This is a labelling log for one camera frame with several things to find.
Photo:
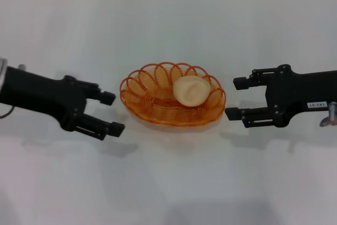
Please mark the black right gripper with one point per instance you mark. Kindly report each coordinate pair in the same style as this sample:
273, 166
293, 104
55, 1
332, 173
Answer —
292, 93

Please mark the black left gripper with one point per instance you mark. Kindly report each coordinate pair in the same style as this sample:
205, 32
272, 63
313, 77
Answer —
47, 96

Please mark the orange woven plastic basket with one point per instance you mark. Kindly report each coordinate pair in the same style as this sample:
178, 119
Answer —
147, 103

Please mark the beige round bread bun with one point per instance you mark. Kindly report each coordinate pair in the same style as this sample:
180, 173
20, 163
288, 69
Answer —
190, 90

